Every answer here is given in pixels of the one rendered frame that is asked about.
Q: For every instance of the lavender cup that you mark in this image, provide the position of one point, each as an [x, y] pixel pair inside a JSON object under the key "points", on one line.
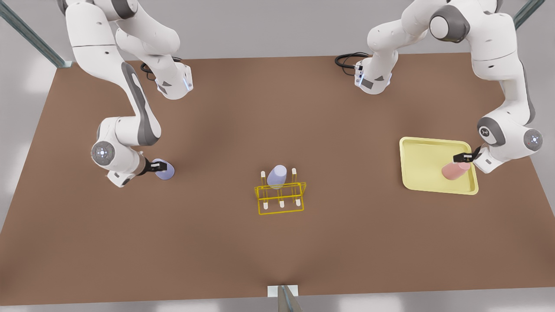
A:
{"points": [[166, 170], [276, 177]]}

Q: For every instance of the pink cup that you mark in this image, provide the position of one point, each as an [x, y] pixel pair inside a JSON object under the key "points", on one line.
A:
{"points": [[454, 170]]}

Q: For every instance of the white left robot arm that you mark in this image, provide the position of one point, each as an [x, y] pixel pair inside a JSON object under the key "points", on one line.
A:
{"points": [[498, 52]]}

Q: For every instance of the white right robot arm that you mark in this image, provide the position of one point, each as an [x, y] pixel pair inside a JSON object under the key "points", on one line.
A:
{"points": [[138, 112]]}

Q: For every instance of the yellow tray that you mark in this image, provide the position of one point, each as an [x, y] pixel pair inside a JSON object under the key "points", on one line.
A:
{"points": [[429, 164]]}

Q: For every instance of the silver frame post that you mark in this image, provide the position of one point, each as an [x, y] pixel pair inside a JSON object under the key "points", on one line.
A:
{"points": [[30, 34], [527, 13], [286, 298]]}

